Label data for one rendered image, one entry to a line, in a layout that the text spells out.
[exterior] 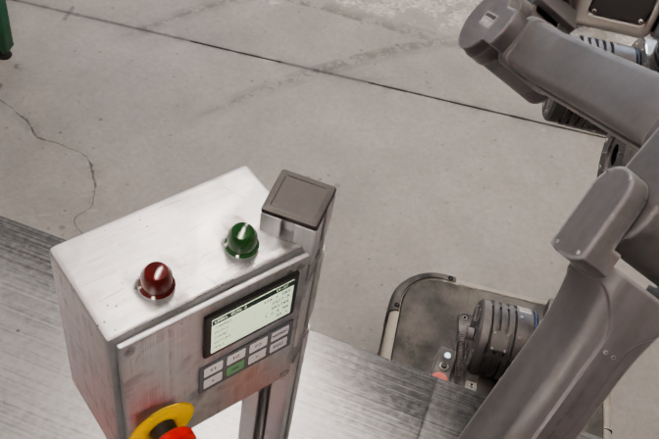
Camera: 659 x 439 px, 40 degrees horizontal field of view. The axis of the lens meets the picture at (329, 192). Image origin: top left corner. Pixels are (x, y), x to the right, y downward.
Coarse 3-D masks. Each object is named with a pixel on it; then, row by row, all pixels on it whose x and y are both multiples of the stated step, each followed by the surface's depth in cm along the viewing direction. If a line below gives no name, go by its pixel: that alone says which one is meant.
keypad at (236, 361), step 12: (288, 324) 74; (264, 336) 73; (276, 336) 74; (288, 336) 76; (240, 348) 72; (252, 348) 73; (264, 348) 75; (276, 348) 76; (216, 360) 71; (228, 360) 72; (240, 360) 73; (252, 360) 75; (204, 372) 71; (216, 372) 72; (228, 372) 74; (204, 384) 73; (216, 384) 74
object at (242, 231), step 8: (240, 224) 66; (248, 224) 66; (232, 232) 66; (240, 232) 66; (248, 232) 66; (256, 232) 66; (232, 240) 66; (240, 240) 65; (248, 240) 66; (256, 240) 66; (224, 248) 67; (232, 248) 66; (240, 248) 66; (248, 248) 66; (256, 248) 67; (232, 256) 66; (240, 256) 66; (248, 256) 66
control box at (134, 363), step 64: (192, 192) 70; (256, 192) 71; (64, 256) 65; (128, 256) 66; (192, 256) 66; (256, 256) 67; (64, 320) 71; (128, 320) 62; (192, 320) 65; (128, 384) 65; (192, 384) 72; (256, 384) 79
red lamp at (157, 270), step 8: (152, 264) 63; (160, 264) 63; (144, 272) 62; (152, 272) 62; (160, 272) 62; (168, 272) 63; (144, 280) 62; (152, 280) 62; (160, 280) 62; (168, 280) 63; (144, 288) 63; (152, 288) 62; (160, 288) 62; (168, 288) 63; (144, 296) 63; (152, 296) 63; (160, 296) 63; (168, 296) 63
